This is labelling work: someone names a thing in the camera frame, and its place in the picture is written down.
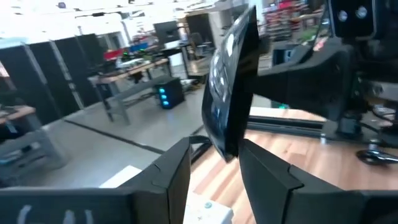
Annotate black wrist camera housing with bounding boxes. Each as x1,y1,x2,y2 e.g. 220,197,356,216
328,0,377,39

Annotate black teardrop mini plate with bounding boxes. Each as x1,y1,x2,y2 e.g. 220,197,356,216
356,148,398,166

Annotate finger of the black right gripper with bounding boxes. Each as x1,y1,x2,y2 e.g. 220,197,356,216
253,63,290,108

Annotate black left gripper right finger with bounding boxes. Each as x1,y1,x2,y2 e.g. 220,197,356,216
238,139,364,224

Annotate black computer tower lit fans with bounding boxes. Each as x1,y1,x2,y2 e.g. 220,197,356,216
154,77,186,110

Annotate large black monitor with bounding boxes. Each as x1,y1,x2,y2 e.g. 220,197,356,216
153,20,181,46

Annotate black aluminium table frame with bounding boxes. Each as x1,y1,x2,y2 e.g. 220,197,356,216
247,114,398,147

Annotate black room divider panel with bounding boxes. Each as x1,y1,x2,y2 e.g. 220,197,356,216
0,45,47,125
29,39,83,116
54,33,108,108

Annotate black leaf-shaped mini plate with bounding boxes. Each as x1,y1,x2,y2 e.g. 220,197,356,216
201,5,261,163

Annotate wooden table grey legs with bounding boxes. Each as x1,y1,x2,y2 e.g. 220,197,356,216
88,57,175,125

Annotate red parts shelving rack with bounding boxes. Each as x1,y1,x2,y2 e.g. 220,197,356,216
262,0,326,43

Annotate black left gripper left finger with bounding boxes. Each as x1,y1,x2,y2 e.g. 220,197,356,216
119,137,192,224

